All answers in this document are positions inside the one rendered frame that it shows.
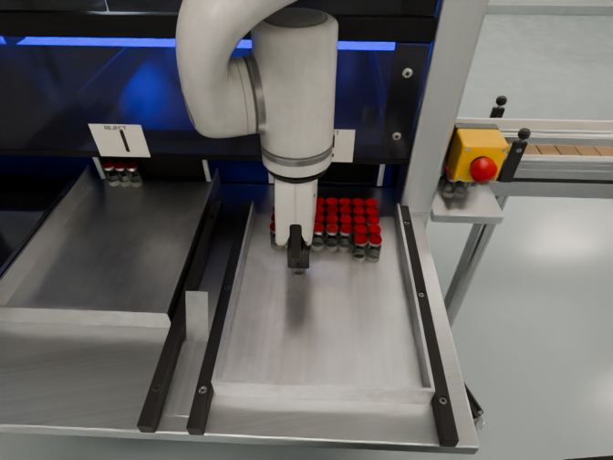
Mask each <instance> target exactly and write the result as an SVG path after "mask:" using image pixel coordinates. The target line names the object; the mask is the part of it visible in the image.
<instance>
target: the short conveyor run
mask: <svg viewBox="0 0 613 460"><path fill-rule="evenodd" d="M507 100H508V98H507V97H506V96H499V97H497V99H496V104H497V105H498V106H497V107H493V108H492V111H491V114H490V117H489V118H456V121H455V123H482V124H497V126H498V128H499V131H500V132H501V133H502V135H503V136H504V139H505V140H506V142H507V144H508V145H509V148H508V151H507V153H506V155H505V157H504V161H503V164H502V166H501V169H500V171H499V173H498V176H497V178H496V180H495V181H494V182H488V183H489V185H490V187H491V189H492V191H493V193H494V195H498V196H532V197H565V198H599V199H613V120H542V119H502V117H503V115H504V110H505V108H504V107H502V106H503V105H505V104H506V101H507Z"/></svg>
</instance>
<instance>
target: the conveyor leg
mask: <svg viewBox="0 0 613 460"><path fill-rule="evenodd" d="M494 197H495V199H496V201H497V203H498V204H499V206H500V208H501V210H502V211H503V209H504V207H505V204H506V202H507V200H508V197H509V196H498V195H495V196H494ZM495 227H496V224H473V226H472V228H471V231H470V234H469V235H468V238H467V241H466V243H465V246H464V248H463V251H462V254H461V257H460V260H459V262H458V265H457V267H456V269H455V272H454V274H453V277H452V281H451V284H450V285H449V288H448V291H447V293H446V296H445V298H444V301H443V302H444V306H445V309H446V313H447V317H448V320H449V324H450V328H452V325H453V323H454V321H455V319H456V317H457V314H458V312H459V310H460V308H461V305H462V303H463V300H464V298H465V296H466V294H467V291H468V289H469V287H470V285H471V283H472V281H473V277H474V275H475V273H476V270H477V268H478V266H479V265H480V262H481V260H482V258H483V254H484V252H485V250H486V247H487V246H488V244H489V241H490V239H491V237H492V235H493V232H494V229H495Z"/></svg>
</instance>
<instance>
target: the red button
mask: <svg viewBox="0 0 613 460"><path fill-rule="evenodd" d="M469 173H470V175H471V176H472V179H473V180H474V181H476V182H478V183H487V182H489V181H491V180H492V179H493V178H494V177H495V175H496V174H497V166H496V164H495V162H494V160H493V159H491V158H487V157H483V158H480V159H477V160H476V161H474V162H473V163H472V164H471V166H470V169H469Z"/></svg>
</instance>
